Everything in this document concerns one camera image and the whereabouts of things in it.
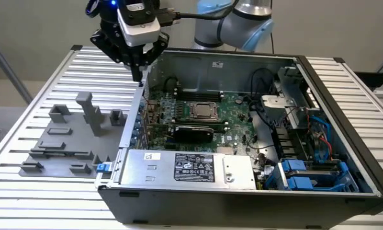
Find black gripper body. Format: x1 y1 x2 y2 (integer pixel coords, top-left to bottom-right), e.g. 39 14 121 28
99 13 154 65

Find black empty RAM slots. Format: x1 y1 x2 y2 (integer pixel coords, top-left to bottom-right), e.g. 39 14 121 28
177 91 224 102

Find installed RAM stick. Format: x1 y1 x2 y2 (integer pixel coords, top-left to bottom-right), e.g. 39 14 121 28
172 119 228 127

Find CPU in metal socket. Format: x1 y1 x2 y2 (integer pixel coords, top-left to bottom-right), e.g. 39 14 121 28
186 101 221 120

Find green motherboard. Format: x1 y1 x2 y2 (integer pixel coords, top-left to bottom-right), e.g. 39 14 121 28
141 90 264 155

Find black graphics card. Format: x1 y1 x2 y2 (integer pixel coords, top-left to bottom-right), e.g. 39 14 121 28
172 126 216 145

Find grey parts rack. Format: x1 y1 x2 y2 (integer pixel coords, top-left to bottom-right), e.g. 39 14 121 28
19 92 129 178

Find silver drive cage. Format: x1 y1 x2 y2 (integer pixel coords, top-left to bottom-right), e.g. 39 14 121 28
273 66 321 131

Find blue case latch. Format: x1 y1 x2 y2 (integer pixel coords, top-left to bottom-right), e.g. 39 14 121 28
96 161 112 173

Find silver power supply unit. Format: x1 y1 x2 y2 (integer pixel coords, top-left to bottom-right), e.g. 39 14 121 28
113 149 265 191

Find black open PC case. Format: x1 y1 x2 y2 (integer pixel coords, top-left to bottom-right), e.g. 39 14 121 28
95 47 383 225

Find blue disk bay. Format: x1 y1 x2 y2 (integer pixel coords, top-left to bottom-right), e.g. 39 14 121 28
264 157 361 193

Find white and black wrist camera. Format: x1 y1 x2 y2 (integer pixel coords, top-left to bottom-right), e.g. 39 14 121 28
116 0 162 47

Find black camera cable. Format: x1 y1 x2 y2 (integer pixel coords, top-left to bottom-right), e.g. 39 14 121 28
158 0 240 25

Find black looped wire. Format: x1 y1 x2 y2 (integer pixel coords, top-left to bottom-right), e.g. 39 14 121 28
249 68 278 96

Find aluminium frame post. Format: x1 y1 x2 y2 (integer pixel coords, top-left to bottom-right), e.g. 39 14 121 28
0 31 33 104

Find silver metal bracket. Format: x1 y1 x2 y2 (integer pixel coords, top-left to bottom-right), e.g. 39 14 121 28
260 94 289 116

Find blue flat wire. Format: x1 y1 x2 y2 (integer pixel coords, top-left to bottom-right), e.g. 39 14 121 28
309 115 339 161

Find red wire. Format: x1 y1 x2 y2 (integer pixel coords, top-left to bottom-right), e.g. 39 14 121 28
306 107 334 154

